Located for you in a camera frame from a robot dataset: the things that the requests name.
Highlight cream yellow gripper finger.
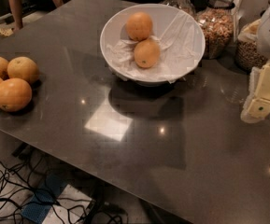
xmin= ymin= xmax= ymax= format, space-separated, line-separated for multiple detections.
xmin=240 ymin=60 xmax=270 ymax=123

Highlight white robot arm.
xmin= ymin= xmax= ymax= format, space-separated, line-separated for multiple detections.
xmin=240 ymin=6 xmax=270 ymax=123

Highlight white bowl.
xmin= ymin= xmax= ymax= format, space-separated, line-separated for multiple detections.
xmin=99 ymin=3 xmax=206 ymax=88

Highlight lower orange in bowl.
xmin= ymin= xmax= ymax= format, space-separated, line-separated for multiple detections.
xmin=134 ymin=39 xmax=161 ymax=68

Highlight orange in bowl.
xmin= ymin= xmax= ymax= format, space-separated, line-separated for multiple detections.
xmin=134 ymin=39 xmax=161 ymax=68
xmin=125 ymin=12 xmax=153 ymax=41

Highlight upper orange in bowl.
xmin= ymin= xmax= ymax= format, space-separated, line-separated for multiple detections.
xmin=125 ymin=12 xmax=153 ymax=41

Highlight glass jar of grains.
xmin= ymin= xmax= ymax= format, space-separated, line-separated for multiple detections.
xmin=234 ymin=20 xmax=267 ymax=72

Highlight glass jar of nuts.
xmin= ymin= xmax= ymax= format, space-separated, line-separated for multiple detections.
xmin=196 ymin=0 xmax=235 ymax=59

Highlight white paper tag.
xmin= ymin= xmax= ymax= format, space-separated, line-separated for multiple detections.
xmin=232 ymin=0 xmax=243 ymax=41

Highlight white paper liner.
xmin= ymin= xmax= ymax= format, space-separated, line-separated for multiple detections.
xmin=106 ymin=9 xmax=203 ymax=84

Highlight right rear orange on table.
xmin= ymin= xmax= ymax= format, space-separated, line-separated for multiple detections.
xmin=7 ymin=57 xmax=39 ymax=84

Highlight blue box on floor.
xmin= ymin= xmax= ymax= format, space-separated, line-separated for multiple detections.
xmin=21 ymin=175 xmax=67 ymax=224

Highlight person's legs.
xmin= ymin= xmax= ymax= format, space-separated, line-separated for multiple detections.
xmin=0 ymin=0 xmax=64 ymax=36

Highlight black cables on floor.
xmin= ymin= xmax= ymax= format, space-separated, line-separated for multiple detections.
xmin=0 ymin=152 xmax=129 ymax=224

